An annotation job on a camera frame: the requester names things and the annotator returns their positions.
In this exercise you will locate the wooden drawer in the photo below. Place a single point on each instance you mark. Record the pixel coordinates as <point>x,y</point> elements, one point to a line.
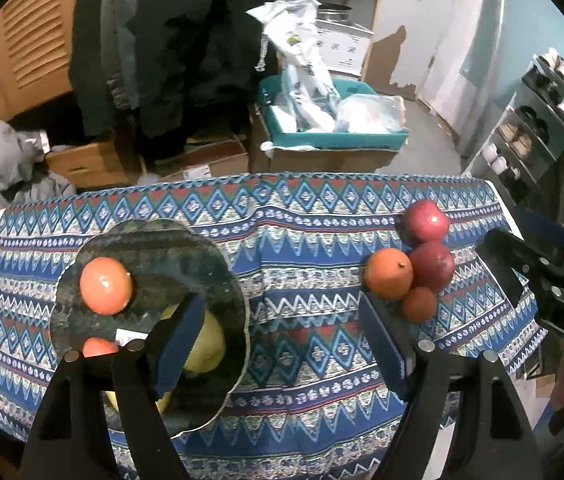
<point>86,165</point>

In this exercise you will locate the grey shoe rack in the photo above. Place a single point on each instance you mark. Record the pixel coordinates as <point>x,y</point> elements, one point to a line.
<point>537,110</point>

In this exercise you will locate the metal pot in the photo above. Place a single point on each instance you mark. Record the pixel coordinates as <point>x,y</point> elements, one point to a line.
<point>334,14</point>

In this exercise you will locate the yellow mango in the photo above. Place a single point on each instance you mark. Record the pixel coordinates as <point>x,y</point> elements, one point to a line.
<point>209,342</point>

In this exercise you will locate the large orange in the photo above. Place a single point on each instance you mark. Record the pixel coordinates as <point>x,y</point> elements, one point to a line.
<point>105,286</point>
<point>388,273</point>

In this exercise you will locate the large cardboard box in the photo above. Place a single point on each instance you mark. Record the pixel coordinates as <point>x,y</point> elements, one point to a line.
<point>322,160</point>

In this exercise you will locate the grey leaning board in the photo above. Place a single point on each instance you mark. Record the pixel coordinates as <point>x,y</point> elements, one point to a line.
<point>487,60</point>

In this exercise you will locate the clear plastic bag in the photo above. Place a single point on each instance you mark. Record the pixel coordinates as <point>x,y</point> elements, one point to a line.
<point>372,112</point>

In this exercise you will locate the white printed bag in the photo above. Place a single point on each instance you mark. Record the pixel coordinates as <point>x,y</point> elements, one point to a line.
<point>302,60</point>

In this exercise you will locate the dark red apple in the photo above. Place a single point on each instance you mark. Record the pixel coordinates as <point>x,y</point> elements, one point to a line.
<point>432,265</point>

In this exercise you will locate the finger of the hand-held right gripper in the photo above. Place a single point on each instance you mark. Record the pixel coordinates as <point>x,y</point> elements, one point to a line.
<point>504,245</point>
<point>547,227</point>

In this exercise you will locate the small cardboard box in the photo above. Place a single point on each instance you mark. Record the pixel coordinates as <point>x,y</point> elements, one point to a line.
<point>211,162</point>

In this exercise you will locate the clear glass plate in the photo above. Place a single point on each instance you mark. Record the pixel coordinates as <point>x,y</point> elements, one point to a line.
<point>161,260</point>

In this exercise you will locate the group of assorted shoes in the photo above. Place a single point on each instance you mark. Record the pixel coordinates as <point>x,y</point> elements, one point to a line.
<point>522,140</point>

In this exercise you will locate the wooden shelf rack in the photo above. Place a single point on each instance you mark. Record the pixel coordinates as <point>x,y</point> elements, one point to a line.
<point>378,20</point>

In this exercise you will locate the grey clothes pile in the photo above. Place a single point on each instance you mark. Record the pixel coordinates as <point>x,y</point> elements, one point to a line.
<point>6,160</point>

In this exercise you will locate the small tangerine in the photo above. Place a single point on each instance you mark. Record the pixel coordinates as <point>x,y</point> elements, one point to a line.
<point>419,304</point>
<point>99,347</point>

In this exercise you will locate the grey jacket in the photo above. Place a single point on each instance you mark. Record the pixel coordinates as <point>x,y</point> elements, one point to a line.
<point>116,60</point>

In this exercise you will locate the black hooded coat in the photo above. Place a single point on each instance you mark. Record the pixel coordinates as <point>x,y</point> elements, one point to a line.
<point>186,35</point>

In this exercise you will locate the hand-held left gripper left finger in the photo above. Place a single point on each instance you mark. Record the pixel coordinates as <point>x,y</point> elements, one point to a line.
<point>181,345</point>

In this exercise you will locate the white door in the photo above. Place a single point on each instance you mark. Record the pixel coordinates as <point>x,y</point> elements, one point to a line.
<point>412,5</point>

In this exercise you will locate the teal plastic basket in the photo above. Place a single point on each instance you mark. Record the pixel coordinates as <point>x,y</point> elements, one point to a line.
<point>342,139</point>

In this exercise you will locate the blue patterned tablecloth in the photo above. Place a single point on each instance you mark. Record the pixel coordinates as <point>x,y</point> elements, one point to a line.
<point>312,260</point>

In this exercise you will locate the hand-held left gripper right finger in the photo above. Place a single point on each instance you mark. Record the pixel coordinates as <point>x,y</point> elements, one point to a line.
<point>382,345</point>

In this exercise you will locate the white plastic crate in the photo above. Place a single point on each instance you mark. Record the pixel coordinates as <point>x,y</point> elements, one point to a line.
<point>344,50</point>

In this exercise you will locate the wooden louvered wardrobe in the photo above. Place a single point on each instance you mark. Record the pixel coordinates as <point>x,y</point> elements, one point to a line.
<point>26,35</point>

